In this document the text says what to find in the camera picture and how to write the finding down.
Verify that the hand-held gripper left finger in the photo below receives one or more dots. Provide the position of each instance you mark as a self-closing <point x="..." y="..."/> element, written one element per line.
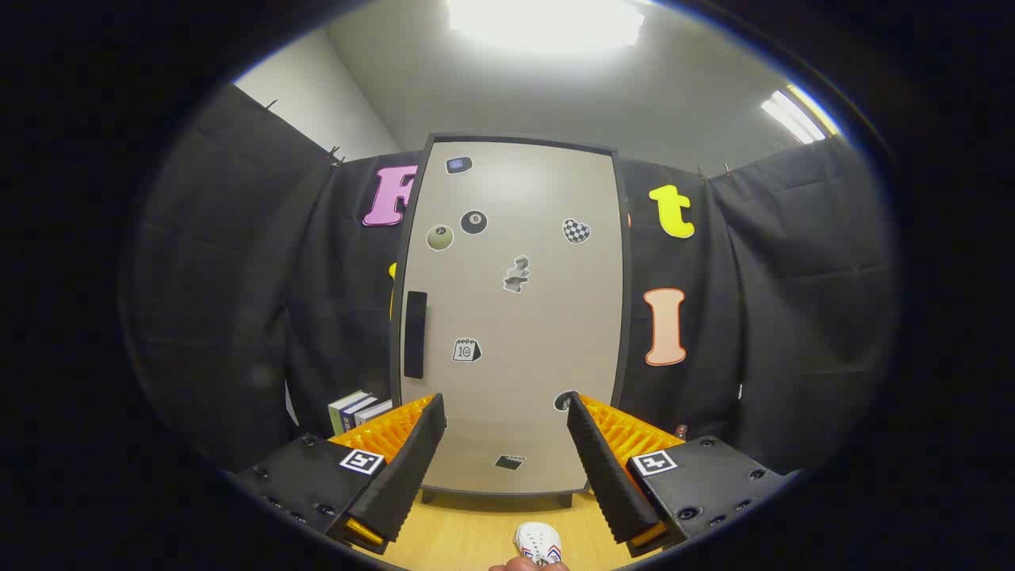
<point x="408" y="468"/>

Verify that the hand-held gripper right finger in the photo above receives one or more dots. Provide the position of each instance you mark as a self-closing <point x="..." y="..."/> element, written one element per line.
<point x="607" y="476"/>

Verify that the white canvas shoe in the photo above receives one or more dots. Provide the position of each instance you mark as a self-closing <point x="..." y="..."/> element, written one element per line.
<point x="538" y="541"/>

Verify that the grey shoe cabinet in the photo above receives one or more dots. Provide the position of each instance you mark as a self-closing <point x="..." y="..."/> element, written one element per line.
<point x="395" y="333"/>

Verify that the beige shoe cabinet door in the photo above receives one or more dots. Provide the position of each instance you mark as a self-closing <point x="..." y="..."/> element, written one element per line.
<point x="539" y="341"/>

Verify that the dark blue book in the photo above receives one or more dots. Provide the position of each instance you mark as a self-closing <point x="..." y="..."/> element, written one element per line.
<point x="358" y="411"/>

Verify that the green and white book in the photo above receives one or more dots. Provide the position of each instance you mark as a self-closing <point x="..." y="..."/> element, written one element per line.
<point x="341" y="411"/>

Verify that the narrow ceiling light panel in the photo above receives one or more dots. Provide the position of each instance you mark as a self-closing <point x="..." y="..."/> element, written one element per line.
<point x="797" y="117"/>

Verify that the large ceiling light panel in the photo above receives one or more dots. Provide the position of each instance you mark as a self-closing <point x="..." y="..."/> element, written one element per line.
<point x="547" y="24"/>

